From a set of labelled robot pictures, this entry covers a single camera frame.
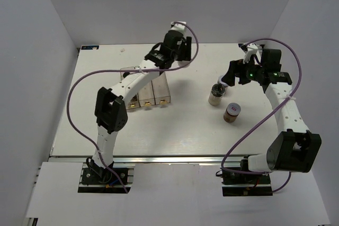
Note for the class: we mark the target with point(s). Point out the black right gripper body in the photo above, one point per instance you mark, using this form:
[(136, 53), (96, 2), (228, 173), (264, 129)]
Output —
[(249, 72)]

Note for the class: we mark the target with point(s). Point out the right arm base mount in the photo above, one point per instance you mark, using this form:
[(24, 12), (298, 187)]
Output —
[(236, 184)]

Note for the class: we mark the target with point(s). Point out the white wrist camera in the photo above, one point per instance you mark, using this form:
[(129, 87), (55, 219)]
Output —
[(179, 26), (251, 50)]

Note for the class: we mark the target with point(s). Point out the red-label orange spice jar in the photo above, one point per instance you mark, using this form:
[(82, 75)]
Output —
[(225, 85)]

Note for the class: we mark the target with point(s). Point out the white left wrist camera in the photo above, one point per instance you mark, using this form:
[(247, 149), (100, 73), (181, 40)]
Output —
[(179, 26)]

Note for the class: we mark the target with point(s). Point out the aluminium table rail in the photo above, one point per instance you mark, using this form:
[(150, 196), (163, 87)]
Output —
[(125, 161)]

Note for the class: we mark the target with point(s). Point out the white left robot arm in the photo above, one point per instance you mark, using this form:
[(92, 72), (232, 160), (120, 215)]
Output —
[(110, 108)]

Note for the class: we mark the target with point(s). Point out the silver-lid brown spice jar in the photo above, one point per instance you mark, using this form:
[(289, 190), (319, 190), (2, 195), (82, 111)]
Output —
[(232, 112)]

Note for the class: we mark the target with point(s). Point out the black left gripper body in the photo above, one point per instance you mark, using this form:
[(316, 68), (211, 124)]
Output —
[(178, 55)]

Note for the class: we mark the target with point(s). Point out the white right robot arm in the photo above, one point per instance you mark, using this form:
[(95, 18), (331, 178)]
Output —
[(295, 148)]

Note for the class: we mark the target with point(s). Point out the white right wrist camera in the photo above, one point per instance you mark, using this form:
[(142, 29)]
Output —
[(251, 50)]

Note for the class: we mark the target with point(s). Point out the black-nozzle white powder bottle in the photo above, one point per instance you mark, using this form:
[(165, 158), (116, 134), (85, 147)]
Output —
[(216, 94)]

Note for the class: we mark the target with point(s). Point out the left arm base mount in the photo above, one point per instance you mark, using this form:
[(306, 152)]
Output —
[(90, 182)]

